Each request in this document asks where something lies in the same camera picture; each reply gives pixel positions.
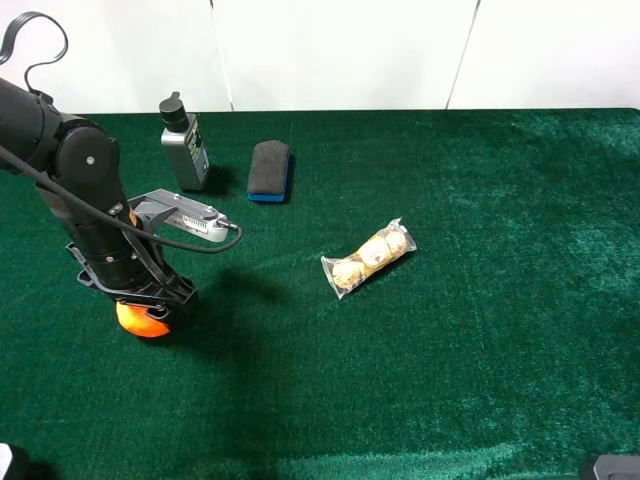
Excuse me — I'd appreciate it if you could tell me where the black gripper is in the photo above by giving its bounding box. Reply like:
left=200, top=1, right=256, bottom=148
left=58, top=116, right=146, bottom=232
left=66, top=228, right=196, bottom=317

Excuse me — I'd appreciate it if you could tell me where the orange fruit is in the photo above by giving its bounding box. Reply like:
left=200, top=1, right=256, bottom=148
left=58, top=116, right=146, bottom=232
left=116, top=302, right=170, bottom=338

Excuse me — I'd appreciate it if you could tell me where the grey robot base right corner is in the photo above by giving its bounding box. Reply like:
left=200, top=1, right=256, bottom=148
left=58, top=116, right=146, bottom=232
left=578, top=455, right=640, bottom=480

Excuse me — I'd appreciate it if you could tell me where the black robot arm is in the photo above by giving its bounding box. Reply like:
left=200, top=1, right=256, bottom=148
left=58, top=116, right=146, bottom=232
left=1, top=81, right=195, bottom=320

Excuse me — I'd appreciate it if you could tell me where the grey bottle black cap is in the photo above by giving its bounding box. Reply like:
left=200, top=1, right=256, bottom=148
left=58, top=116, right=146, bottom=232
left=159, top=91, right=209, bottom=191

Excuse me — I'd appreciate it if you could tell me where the blue whiteboard eraser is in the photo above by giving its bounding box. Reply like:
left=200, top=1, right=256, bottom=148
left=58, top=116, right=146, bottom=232
left=247, top=140, right=290, bottom=203

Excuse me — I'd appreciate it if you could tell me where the clear packet of chocolate balls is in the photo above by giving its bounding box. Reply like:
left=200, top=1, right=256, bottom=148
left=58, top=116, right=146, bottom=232
left=321, top=218, right=417, bottom=299

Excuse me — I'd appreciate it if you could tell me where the green velvet table cloth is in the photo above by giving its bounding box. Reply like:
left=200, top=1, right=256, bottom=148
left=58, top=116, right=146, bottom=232
left=1, top=109, right=639, bottom=479

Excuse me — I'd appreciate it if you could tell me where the black cable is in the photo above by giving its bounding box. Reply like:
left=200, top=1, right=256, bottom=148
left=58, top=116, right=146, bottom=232
left=0, top=11, right=244, bottom=255

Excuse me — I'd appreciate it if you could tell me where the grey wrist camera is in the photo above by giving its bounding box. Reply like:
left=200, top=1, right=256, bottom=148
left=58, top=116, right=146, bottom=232
left=129, top=189, right=237, bottom=243

